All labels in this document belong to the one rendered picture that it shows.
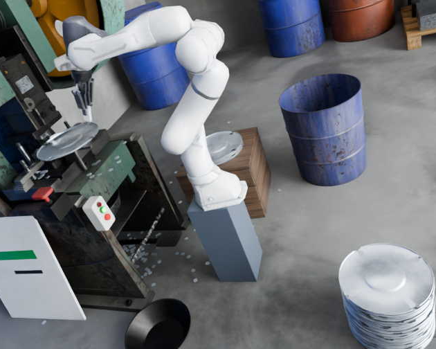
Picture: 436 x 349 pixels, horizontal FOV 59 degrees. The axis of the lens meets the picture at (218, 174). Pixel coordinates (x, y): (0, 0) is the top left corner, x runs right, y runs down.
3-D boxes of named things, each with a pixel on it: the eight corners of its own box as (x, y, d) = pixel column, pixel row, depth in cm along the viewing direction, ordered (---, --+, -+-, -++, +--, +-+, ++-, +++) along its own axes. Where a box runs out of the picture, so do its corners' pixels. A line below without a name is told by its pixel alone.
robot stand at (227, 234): (262, 251, 188) (236, 180, 164) (257, 282, 174) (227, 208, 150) (228, 253, 195) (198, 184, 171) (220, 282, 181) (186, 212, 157)
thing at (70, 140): (64, 128, 187) (63, 127, 187) (110, 120, 175) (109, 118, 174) (24, 163, 166) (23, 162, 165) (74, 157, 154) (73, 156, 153)
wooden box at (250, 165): (271, 174, 236) (257, 126, 218) (266, 217, 207) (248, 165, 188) (211, 183, 250) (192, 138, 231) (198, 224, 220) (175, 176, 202)
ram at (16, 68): (65, 111, 170) (26, 46, 154) (44, 129, 159) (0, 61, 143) (37, 116, 177) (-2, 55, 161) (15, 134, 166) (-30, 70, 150)
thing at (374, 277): (390, 233, 142) (390, 230, 142) (456, 287, 118) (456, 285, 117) (322, 268, 139) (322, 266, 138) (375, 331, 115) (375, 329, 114)
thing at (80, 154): (120, 152, 175) (106, 127, 168) (104, 171, 165) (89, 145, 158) (79, 157, 186) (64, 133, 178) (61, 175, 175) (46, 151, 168)
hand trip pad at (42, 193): (63, 201, 148) (52, 185, 144) (54, 211, 143) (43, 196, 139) (50, 201, 151) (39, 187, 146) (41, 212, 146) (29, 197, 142)
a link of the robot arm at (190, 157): (221, 149, 160) (201, 95, 147) (209, 176, 147) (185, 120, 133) (198, 151, 165) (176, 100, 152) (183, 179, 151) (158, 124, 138)
